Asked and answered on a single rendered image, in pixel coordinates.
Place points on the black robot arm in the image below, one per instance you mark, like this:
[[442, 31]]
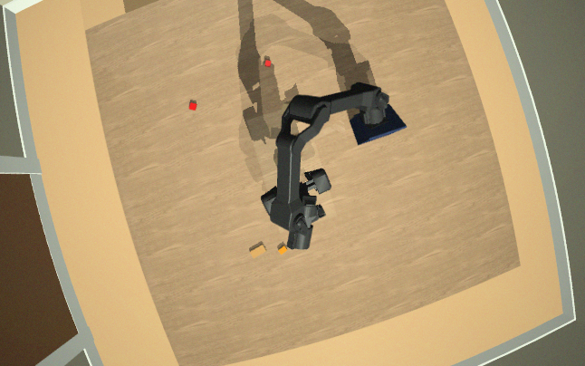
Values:
[[291, 211]]

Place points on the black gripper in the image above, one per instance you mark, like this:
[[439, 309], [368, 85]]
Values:
[[318, 179]]

